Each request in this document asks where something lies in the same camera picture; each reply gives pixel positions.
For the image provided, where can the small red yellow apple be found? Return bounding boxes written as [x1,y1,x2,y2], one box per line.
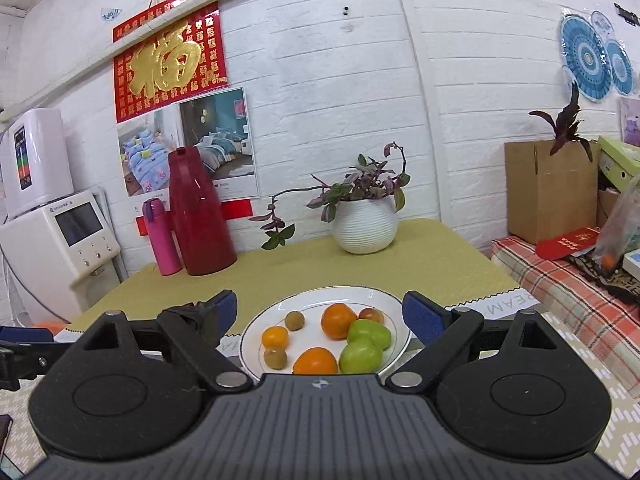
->
[358,308,385,325]

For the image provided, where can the large orange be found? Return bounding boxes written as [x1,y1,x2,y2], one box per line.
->
[321,304,358,340]

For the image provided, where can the green patterned tablecloth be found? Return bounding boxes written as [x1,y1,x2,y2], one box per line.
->
[0,216,640,478]

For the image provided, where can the white round plate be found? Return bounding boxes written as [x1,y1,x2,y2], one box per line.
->
[239,286,411,379]

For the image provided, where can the green apple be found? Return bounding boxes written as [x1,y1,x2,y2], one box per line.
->
[347,318,393,351]
[338,338,383,374]

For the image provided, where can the white water dispenser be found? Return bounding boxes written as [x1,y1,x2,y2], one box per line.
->
[1,191,120,326]

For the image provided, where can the small orange tangerine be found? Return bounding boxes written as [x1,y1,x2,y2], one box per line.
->
[260,325,290,350]

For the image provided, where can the red thermos jug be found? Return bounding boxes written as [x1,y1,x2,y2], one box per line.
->
[168,146,236,275]

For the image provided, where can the pink water bottle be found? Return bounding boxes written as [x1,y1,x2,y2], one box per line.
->
[142,198,182,276]

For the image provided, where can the white ribbed plant pot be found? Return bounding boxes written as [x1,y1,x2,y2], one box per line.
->
[331,196,399,255]

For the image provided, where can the red envelope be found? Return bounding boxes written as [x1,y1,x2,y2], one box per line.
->
[535,228,600,260]

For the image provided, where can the plaid red cloth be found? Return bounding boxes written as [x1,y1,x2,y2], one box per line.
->
[491,236,639,398]

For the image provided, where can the white water purifier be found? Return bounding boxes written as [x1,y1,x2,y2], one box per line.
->
[1,108,74,219]

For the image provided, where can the purple green trailing plant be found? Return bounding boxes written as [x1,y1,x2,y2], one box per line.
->
[250,142,411,250]

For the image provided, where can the cardboard box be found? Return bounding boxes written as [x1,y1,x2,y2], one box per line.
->
[504,141,600,244]

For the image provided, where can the clear plastic bag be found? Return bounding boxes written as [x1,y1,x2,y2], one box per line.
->
[592,174,640,274]

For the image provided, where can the dark red leafy plant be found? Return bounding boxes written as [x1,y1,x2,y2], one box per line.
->
[529,81,593,162]

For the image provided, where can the bedding poster calendar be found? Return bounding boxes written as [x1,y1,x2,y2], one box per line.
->
[113,2,259,219]

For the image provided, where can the green shoe box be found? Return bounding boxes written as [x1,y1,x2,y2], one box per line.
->
[599,136,640,192]

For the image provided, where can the blue round fan decoration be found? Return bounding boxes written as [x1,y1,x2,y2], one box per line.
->
[559,10,637,102]

